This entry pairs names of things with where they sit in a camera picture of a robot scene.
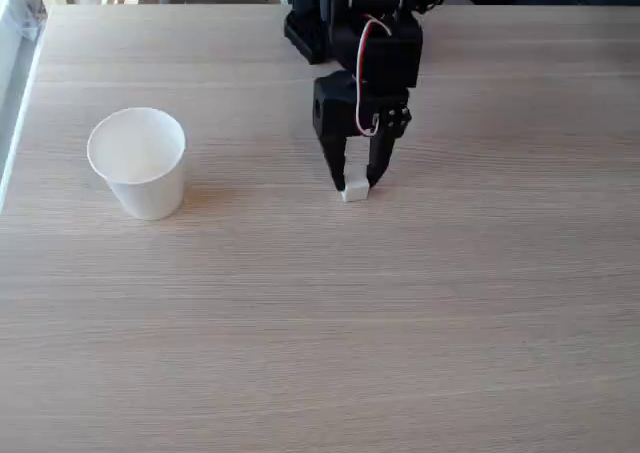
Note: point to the small white block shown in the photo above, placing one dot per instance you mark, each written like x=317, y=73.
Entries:
x=356, y=190

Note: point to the white paper cup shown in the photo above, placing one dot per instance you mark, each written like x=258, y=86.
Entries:
x=137, y=160

